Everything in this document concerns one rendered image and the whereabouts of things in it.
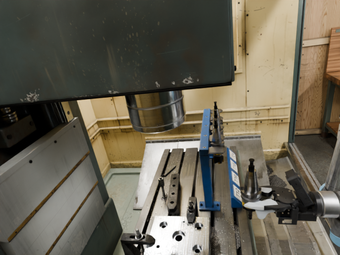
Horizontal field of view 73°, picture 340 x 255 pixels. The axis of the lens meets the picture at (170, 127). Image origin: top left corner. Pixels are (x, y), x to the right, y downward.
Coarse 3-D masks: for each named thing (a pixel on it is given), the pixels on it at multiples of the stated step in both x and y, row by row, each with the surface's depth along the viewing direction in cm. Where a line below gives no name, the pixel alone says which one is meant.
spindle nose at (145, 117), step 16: (128, 96) 57; (144, 96) 55; (160, 96) 55; (176, 96) 57; (128, 112) 62; (144, 112) 57; (160, 112) 57; (176, 112) 59; (144, 128) 59; (160, 128) 58
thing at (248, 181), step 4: (248, 172) 67; (252, 172) 67; (256, 172) 67; (248, 176) 67; (252, 176) 67; (256, 176) 67; (248, 180) 68; (252, 180) 67; (256, 180) 68; (244, 184) 70; (248, 184) 68; (252, 184) 68; (256, 184) 68; (244, 188) 70; (248, 188) 68; (252, 188) 68; (256, 188) 68; (248, 192) 69; (252, 192) 68; (256, 192) 68
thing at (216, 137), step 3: (213, 129) 97; (216, 129) 96; (219, 129) 97; (213, 132) 98; (216, 132) 97; (219, 132) 97; (213, 135) 98; (216, 135) 97; (219, 135) 97; (213, 138) 99; (216, 138) 98; (219, 138) 98; (213, 141) 99; (216, 141) 98; (219, 141) 98
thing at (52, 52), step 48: (0, 0) 46; (48, 0) 45; (96, 0) 43; (144, 0) 42; (192, 0) 40; (0, 48) 51; (48, 48) 49; (96, 48) 47; (144, 48) 45; (192, 48) 44; (0, 96) 57; (48, 96) 54; (96, 96) 52
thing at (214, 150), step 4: (208, 148) 98; (212, 148) 97; (216, 148) 97; (220, 148) 96; (224, 148) 96; (208, 152) 95; (212, 152) 94; (216, 152) 94; (220, 152) 93; (224, 152) 94
